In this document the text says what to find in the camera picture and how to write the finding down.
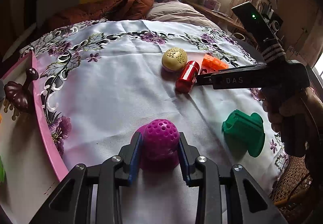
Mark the magenta perforated ball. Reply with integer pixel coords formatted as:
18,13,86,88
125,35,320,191
136,118,180,172

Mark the yellow carved egg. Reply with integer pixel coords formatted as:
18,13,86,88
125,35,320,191
161,47,188,73

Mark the person's right hand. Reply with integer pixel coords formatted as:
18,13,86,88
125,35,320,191
258,87,322,157

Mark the orange block toy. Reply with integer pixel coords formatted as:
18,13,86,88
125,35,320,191
201,54,229,73

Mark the red cylinder toy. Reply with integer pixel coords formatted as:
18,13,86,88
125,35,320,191
175,60,200,93

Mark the green plastic holder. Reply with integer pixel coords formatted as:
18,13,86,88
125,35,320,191
222,110,265,158

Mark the wooden side shelf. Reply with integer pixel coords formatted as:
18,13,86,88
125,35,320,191
182,0,257,46

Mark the mauve striped pillow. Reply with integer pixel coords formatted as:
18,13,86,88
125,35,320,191
146,0,221,30

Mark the white floral embroidered tablecloth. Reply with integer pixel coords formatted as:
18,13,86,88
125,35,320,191
19,18,289,224

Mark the purple box on shelf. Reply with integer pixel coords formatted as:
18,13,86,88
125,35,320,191
200,0,221,11

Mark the pink shallow cardboard box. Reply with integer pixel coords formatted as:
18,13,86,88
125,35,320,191
0,50,70,224

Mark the rust brown quilted jacket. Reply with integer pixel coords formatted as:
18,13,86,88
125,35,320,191
45,0,154,30

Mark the wicker chair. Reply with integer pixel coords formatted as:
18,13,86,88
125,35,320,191
269,156,318,223

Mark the dark brown mushroom figure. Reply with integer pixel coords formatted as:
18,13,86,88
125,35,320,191
4,67,39,114

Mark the camera box with green led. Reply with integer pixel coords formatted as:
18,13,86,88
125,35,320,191
232,1,286,64

